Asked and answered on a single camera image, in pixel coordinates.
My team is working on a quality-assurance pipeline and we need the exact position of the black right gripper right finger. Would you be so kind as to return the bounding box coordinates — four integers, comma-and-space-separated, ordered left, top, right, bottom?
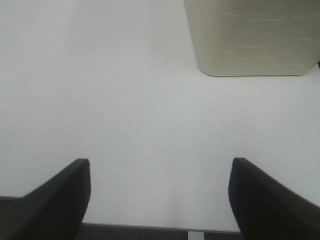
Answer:
228, 157, 320, 240

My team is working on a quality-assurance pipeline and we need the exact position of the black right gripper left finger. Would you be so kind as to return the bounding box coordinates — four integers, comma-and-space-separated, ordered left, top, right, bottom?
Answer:
0, 158, 91, 240

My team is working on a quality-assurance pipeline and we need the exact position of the beige storage bin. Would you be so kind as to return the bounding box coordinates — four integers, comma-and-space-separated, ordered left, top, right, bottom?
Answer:
184, 0, 320, 77

